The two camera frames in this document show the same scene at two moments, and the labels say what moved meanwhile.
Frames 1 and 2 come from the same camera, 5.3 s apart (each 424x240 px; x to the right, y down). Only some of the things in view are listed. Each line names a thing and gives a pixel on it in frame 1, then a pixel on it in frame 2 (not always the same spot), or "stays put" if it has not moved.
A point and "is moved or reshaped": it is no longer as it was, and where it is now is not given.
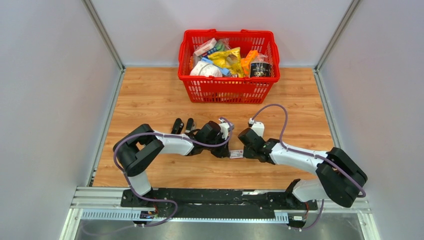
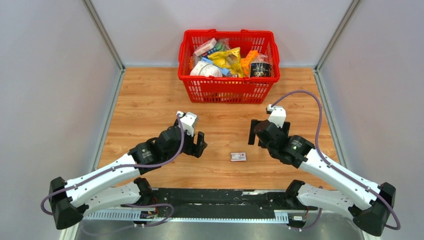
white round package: x=204 y=69 stays put
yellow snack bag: x=232 y=60 stays put
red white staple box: x=236 y=154 is moved or reshaped
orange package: x=246 y=62 stays put
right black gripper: x=246 y=155 → x=252 y=136
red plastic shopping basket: x=249 y=90 stays put
